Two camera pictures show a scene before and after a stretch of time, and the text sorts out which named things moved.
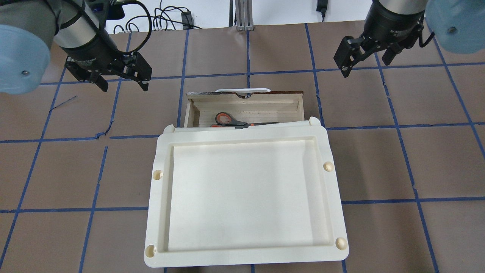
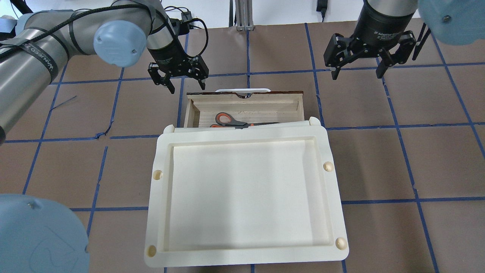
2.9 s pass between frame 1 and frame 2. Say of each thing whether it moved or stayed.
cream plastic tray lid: stayed
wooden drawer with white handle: stayed
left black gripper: moved
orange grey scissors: stayed
